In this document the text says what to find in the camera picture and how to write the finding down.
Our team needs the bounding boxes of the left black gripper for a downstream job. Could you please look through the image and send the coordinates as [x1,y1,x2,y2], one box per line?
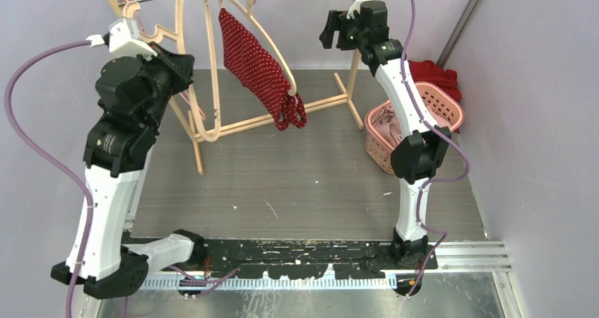
[134,42,195,131]

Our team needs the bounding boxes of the beige hanger of pink skirt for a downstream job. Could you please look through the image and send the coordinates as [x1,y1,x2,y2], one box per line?
[110,0,221,144]

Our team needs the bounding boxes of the red polka dot skirt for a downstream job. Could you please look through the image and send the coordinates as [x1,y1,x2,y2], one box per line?
[218,8,307,131]

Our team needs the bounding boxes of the pink pleated skirt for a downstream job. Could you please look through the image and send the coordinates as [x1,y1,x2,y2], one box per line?
[367,100,402,150]

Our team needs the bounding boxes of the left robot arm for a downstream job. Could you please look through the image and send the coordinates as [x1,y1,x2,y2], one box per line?
[51,42,207,300]

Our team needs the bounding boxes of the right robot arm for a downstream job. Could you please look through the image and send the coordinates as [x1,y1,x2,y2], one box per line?
[319,0,451,269]

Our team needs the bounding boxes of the wooden clothes rack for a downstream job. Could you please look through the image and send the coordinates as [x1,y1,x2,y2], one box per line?
[107,0,364,175]

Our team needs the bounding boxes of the red cloth pile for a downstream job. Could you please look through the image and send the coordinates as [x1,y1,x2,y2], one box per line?
[408,59,463,134]

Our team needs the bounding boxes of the pink laundry basket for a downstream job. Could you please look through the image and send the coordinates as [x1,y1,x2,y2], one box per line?
[364,82,464,174]

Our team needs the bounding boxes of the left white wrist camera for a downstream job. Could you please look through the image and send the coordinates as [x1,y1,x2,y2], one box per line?
[86,18,158,60]

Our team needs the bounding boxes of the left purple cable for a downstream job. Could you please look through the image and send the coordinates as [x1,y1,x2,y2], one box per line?
[4,40,97,318]

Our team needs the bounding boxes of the metal corner rail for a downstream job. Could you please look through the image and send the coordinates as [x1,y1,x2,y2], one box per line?
[436,0,482,67]

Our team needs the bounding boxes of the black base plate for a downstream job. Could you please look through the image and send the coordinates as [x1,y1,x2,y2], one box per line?
[175,239,437,280]

